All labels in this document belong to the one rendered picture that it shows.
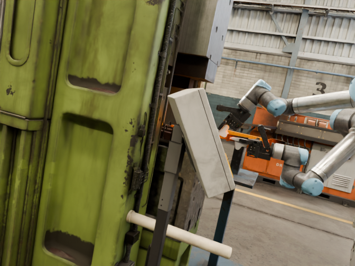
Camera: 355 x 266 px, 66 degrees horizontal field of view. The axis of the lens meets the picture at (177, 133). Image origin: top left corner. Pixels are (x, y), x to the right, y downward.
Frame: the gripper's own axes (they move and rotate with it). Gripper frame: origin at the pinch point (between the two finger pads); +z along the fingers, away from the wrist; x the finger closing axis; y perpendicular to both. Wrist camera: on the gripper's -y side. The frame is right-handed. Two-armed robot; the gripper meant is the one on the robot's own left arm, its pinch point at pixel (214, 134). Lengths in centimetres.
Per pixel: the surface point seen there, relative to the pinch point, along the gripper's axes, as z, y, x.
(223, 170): -8, 16, -69
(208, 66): -24.3, -22.4, -10.8
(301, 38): -238, -85, 771
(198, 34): -32.5, -33.4, -17.3
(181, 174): 22.7, 3.0, -15.0
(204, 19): -39, -36, -17
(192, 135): -10, 4, -73
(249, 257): 73, 78, 84
